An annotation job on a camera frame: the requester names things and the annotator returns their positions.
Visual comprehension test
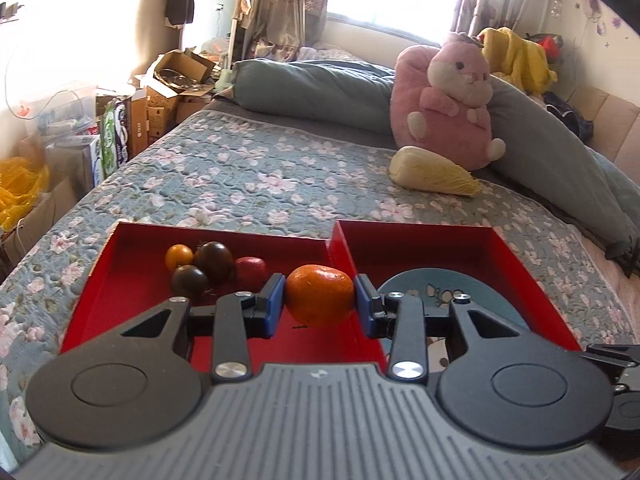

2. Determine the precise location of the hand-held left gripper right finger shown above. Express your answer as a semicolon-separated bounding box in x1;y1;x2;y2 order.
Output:
355;274;532;384

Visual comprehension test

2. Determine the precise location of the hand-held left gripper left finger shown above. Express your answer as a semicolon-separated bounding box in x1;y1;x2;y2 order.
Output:
120;274;286;384

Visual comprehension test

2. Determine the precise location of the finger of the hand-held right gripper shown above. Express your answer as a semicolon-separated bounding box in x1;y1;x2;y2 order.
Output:
580;343;640;386

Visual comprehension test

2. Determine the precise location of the orange mandarin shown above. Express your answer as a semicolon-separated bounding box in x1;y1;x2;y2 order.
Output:
285;264;357;329

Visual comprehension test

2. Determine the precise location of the red tray with plate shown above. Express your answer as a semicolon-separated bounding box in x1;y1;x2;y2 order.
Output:
327;220;584;361

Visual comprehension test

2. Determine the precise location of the red tray with tomatoes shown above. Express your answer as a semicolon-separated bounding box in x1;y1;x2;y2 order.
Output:
60;220;389;376

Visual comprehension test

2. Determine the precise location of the red cherry tomato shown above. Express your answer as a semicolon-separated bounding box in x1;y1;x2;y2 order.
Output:
235;256;269;287

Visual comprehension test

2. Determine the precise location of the blue round plate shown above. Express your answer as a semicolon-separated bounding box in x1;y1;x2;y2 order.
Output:
376;267;536;358

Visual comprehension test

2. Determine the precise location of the large dark cherry tomato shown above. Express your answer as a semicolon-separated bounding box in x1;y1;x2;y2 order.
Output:
194;241;235;284

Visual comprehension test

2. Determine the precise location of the small dark cherry tomato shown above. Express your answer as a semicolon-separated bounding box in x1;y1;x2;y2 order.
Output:
172;265;210;302

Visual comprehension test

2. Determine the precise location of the yellow cherry tomato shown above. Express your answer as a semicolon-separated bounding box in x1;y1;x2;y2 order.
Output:
165;244;195;271

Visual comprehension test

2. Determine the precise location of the floral quilted bedspread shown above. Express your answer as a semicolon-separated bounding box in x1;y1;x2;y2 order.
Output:
0;109;640;463

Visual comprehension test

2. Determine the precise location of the napa cabbage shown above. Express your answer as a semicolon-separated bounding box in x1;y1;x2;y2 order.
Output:
389;146;484;197

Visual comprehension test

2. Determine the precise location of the pink plush rabbit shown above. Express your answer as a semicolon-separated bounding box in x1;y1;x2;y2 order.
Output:
390;31;507;171

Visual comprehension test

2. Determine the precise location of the printed cardboard box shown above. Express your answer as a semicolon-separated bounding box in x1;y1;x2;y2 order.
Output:
144;87;182;147

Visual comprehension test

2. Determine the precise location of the grey-green duvet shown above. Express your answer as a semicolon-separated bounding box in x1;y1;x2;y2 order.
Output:
232;57;640;263

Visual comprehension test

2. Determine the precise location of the beige padded headboard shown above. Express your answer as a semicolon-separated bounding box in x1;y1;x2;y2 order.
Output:
565;85;640;173

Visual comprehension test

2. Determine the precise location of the green and white carton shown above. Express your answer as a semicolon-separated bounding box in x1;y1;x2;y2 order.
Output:
96;97;134;179

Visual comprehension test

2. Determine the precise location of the plain brown cardboard box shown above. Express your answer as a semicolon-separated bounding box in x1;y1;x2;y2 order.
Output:
0;175;83;272

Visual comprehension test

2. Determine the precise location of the dark bag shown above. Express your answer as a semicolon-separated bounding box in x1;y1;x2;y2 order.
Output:
544;91;596;142

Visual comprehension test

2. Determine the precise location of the open cardboard box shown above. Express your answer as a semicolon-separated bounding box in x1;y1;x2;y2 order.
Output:
134;47;221;106

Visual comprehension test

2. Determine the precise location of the yellow plastic bag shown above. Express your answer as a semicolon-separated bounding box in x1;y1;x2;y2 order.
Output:
0;156;51;232

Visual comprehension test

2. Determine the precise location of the clear plastic container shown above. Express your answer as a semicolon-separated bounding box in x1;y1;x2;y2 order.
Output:
10;82;99;137

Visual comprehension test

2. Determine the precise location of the yellow cloth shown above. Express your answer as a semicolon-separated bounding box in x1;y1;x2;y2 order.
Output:
476;26;559;96

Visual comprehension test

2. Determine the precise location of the red cloth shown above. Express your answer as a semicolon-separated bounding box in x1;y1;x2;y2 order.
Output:
537;34;565;60

